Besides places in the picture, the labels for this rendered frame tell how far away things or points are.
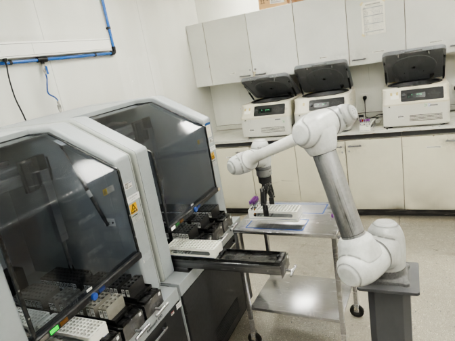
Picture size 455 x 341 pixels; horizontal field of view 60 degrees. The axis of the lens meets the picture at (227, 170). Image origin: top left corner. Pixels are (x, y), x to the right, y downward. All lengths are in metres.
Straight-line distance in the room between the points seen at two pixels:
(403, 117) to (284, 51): 1.38
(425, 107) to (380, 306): 2.35
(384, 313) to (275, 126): 2.60
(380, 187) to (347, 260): 2.54
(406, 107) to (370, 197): 0.95
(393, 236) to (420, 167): 2.30
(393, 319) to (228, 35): 3.41
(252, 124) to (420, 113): 1.62
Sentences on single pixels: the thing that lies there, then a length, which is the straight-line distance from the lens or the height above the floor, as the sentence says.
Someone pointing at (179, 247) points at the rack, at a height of 0.86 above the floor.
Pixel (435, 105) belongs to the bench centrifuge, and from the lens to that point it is 4.01.
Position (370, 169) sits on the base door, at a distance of 4.16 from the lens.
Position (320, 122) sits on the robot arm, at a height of 1.48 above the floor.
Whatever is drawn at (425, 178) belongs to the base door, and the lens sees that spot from 4.18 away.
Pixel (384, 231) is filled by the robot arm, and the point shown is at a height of 0.96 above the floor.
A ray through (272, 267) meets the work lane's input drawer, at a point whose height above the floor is 0.80.
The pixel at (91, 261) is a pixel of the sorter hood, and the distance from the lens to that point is 1.71.
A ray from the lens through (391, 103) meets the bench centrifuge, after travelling 4.01.
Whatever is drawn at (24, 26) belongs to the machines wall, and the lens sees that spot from 3.09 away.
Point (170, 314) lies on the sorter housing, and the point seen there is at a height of 0.65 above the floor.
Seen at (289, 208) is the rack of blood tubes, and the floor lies 0.92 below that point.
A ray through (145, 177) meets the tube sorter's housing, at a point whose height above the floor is 1.30.
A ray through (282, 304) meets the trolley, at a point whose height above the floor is 0.28.
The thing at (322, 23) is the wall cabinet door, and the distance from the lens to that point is 4.30.
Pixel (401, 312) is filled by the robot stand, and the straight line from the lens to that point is 2.06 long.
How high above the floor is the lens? 1.79
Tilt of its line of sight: 16 degrees down
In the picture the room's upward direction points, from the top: 10 degrees counter-clockwise
